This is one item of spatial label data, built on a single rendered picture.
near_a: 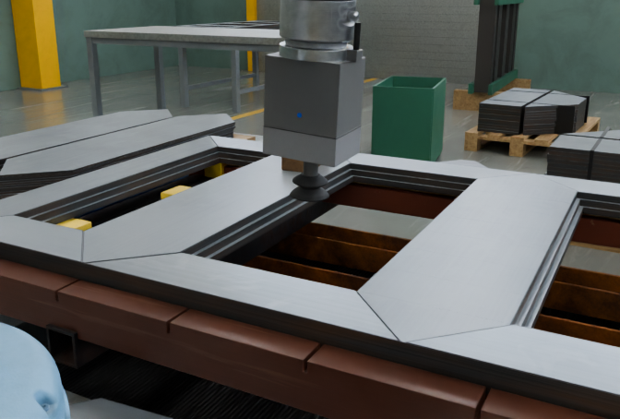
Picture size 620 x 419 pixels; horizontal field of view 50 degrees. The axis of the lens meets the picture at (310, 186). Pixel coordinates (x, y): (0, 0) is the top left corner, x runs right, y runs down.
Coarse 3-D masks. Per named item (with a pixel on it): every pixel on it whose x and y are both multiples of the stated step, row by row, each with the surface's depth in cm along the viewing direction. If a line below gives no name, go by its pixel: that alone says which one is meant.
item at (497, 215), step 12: (456, 204) 112; (468, 204) 112; (456, 216) 106; (468, 216) 106; (480, 216) 106; (492, 216) 106; (504, 216) 106; (516, 216) 106; (528, 216) 106; (540, 216) 106; (552, 216) 106; (540, 228) 101; (552, 228) 101
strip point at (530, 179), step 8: (496, 176) 129; (504, 176) 129; (512, 176) 129; (520, 176) 129; (528, 176) 129; (536, 176) 129; (528, 184) 124; (536, 184) 124; (544, 184) 124; (552, 184) 124; (560, 184) 124
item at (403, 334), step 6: (390, 324) 72; (390, 330) 71; (396, 330) 70; (402, 330) 70; (408, 330) 70; (414, 330) 70; (396, 336) 69; (402, 336) 69; (408, 336) 69; (414, 336) 69; (420, 336) 69; (426, 336) 69; (432, 336) 69; (438, 336) 69
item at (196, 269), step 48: (96, 192) 122; (432, 192) 131; (240, 240) 103; (144, 288) 84; (192, 288) 81; (240, 288) 81; (288, 288) 81; (336, 288) 81; (336, 336) 72; (384, 336) 69; (480, 384) 65; (528, 384) 63
